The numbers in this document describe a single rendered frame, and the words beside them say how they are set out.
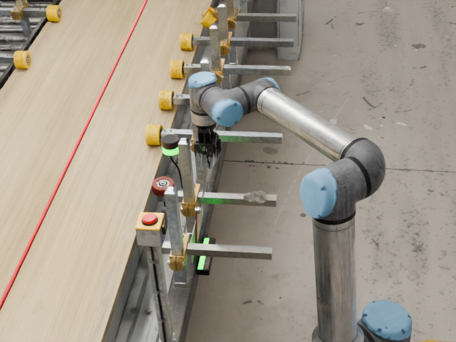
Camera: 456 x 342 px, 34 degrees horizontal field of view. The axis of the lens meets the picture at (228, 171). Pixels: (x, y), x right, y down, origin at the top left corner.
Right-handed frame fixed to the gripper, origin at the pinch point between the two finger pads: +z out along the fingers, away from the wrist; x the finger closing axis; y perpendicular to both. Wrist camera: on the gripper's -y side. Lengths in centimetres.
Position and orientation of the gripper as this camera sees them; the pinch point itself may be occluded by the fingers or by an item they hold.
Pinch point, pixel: (210, 164)
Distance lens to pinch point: 263.7
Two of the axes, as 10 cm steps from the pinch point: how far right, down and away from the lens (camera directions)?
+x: 9.9, 0.4, -1.3
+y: -1.3, 6.1, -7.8
